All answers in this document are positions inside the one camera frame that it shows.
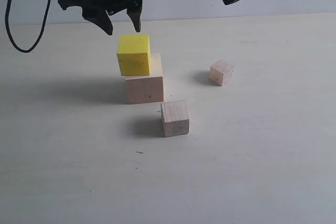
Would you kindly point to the small wooden cube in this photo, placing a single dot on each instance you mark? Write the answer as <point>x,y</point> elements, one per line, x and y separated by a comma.
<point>220,72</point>

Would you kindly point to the medium wooden cube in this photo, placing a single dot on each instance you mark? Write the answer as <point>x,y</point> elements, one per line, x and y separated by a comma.
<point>175,119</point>

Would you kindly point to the yellow cube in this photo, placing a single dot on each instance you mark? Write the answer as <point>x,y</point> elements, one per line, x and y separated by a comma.
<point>134,55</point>

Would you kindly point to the large light wooden cube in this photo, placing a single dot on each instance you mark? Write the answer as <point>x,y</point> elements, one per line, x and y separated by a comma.
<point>147,89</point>

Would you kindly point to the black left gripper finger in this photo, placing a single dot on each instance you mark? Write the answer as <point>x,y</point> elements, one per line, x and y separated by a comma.
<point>135,16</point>
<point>98,17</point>

